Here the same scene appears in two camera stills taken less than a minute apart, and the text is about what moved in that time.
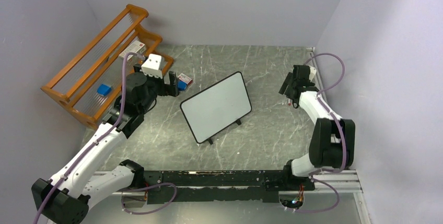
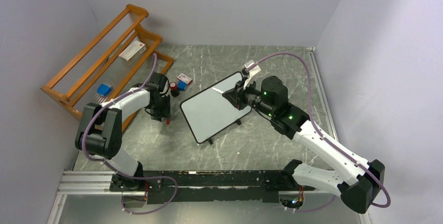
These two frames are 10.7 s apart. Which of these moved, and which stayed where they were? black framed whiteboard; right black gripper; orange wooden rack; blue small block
Moved: right black gripper
Stayed: blue small block; orange wooden rack; black framed whiteboard
